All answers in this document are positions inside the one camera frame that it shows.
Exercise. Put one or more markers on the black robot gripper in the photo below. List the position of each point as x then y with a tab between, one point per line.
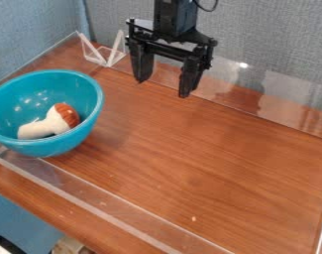
191	47

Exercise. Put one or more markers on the white toy mushroom brown cap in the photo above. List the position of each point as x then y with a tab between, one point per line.
62	119

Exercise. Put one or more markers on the teal blue plastic bowl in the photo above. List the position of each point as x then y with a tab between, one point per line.
27	97

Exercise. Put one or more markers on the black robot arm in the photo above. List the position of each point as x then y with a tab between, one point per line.
175	16

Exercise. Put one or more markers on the clear acrylic back barrier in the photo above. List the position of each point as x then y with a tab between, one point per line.
270	95

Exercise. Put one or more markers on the clear acrylic barrier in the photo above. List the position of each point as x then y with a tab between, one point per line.
146	226
270	95

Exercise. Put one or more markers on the clear acrylic front barrier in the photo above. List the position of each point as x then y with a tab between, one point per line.
146	226

